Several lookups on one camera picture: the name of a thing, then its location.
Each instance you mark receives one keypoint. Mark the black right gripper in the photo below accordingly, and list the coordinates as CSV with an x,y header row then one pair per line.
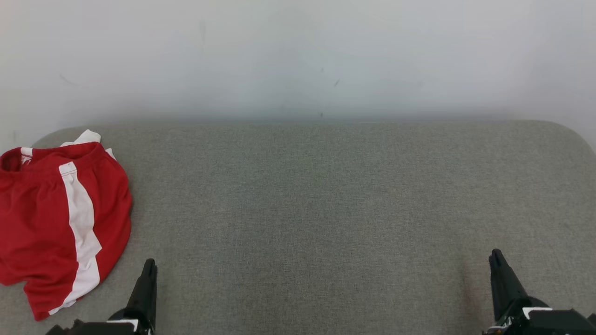
x,y
514,321

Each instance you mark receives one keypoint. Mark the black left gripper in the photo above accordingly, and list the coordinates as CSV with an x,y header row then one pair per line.
x,y
144,328

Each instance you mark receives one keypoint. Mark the red shorts with white stripe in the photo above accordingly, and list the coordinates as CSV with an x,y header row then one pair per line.
x,y
37,223

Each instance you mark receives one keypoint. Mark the red jersey with white trim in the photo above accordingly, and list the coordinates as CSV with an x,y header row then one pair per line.
x,y
87,137

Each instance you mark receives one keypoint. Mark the grey fabric sofa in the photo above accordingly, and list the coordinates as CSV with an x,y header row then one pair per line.
x,y
326,223

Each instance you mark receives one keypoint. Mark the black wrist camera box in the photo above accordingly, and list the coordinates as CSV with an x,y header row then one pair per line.
x,y
563,323
88,329

